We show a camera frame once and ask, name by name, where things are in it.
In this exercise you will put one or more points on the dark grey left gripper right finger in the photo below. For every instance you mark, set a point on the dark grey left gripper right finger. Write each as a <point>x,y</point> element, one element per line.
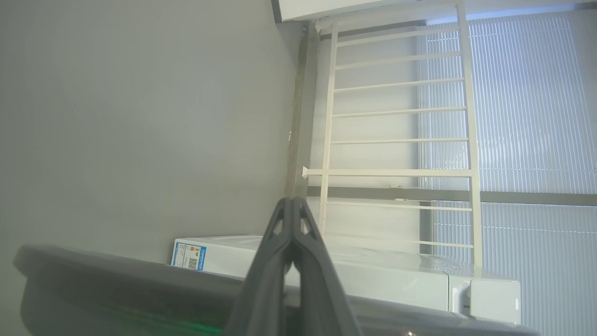
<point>322,284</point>

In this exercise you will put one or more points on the white metal railing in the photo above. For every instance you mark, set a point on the white metal railing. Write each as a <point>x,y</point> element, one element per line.
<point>472,140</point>

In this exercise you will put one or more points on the dark round washer door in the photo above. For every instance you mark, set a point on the dark round washer door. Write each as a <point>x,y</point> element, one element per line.
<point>116,294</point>

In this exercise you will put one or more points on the blue energy label sticker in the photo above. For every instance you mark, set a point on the blue energy label sticker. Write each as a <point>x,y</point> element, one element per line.
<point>189,256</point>

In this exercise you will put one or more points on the white front-load washing machine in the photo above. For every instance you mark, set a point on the white front-load washing machine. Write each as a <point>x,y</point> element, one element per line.
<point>396,280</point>

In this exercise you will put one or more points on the white detergent drawer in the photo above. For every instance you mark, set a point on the white detergent drawer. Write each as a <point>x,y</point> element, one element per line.
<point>489,298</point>

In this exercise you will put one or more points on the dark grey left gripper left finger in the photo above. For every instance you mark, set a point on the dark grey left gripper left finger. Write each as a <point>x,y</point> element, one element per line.
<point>266,280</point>

